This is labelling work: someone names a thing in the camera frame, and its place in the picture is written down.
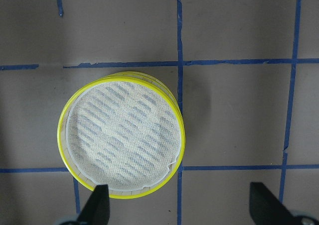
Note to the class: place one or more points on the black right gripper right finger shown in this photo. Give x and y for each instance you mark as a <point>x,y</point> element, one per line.
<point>266,209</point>

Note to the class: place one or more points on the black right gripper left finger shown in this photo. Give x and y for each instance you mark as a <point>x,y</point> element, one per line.
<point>97,209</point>

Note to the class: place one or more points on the yellow steamer layer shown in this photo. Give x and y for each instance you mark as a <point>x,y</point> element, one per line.
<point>124,130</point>

